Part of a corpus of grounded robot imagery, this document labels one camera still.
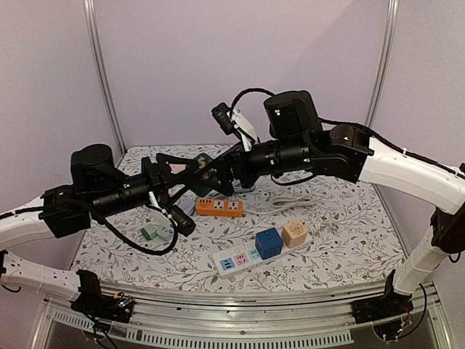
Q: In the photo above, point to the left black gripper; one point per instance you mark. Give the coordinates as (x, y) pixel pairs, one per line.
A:
(160, 185)

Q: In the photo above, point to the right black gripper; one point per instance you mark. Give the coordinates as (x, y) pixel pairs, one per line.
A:
(236, 167)

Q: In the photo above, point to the orange power strip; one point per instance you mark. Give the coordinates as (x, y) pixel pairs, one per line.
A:
(219, 207)

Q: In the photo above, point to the green plug adapter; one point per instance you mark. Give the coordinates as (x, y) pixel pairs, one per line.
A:
(149, 232)

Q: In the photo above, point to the blue cube socket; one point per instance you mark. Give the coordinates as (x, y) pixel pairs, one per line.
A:
(268, 243)

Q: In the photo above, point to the white multicolour power strip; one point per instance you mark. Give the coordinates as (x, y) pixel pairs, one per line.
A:
(244, 257)

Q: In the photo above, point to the beige cube socket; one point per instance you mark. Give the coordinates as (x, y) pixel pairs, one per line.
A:
(294, 233)

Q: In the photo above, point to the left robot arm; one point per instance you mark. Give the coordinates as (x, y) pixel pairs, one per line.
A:
(99, 190)

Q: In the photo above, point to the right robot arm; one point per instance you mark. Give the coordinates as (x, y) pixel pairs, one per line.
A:
(354, 153)

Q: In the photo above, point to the pink round power strip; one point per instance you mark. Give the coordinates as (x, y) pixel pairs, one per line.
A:
(175, 169)

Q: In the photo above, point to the light blue power strip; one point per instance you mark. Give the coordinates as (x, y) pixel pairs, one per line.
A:
(188, 206)

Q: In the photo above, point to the floral table mat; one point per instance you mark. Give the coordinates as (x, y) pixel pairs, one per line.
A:
(359, 245)

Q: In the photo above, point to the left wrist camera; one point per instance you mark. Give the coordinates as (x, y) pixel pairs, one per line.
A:
(183, 224)

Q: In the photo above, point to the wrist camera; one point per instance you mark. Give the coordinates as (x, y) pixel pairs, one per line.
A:
(183, 224)
(235, 123)

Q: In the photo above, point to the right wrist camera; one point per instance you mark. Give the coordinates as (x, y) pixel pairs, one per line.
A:
(235, 123)

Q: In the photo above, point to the front aluminium rail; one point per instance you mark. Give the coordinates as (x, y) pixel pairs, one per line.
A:
(318, 318)

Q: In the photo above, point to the left aluminium frame post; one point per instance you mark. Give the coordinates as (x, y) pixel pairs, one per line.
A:
(90, 15)

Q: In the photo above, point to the aluminium frame post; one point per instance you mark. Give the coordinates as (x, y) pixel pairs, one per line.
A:
(383, 64)
(90, 15)

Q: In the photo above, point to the right aluminium frame post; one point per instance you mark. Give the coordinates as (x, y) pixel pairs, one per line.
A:
(383, 64)

